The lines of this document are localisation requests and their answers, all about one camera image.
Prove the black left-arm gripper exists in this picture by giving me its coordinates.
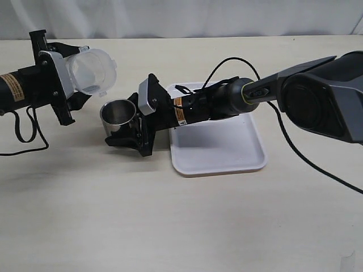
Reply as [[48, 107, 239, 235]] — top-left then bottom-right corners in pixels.
[[18, 29, 91, 126]]

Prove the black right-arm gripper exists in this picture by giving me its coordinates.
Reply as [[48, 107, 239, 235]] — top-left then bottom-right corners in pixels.
[[105, 83, 179, 157]]

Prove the stainless steel cup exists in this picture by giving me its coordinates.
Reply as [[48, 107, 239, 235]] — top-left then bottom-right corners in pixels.
[[100, 99, 137, 137]]

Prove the clear plastic water pitcher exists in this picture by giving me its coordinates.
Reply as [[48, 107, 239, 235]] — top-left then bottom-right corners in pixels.
[[66, 48, 117, 97]]

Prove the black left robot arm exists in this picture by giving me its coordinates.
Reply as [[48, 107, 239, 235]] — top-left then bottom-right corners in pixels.
[[1, 29, 90, 126]]

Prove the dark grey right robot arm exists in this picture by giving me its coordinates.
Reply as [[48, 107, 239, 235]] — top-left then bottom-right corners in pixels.
[[105, 51, 362, 156]]

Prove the white rectangular plastic tray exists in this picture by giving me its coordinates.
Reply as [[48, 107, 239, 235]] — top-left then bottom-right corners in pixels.
[[164, 81, 269, 179]]

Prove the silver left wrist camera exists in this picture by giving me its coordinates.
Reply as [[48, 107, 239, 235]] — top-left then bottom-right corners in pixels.
[[39, 50, 74, 100]]

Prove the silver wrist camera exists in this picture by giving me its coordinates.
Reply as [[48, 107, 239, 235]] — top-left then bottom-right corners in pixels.
[[39, 50, 74, 100], [138, 73, 159, 116]]

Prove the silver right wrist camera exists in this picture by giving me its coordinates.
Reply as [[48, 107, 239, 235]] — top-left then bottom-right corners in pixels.
[[138, 73, 159, 116]]

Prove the black right-arm cable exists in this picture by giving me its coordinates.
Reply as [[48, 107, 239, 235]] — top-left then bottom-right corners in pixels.
[[173, 57, 363, 195]]

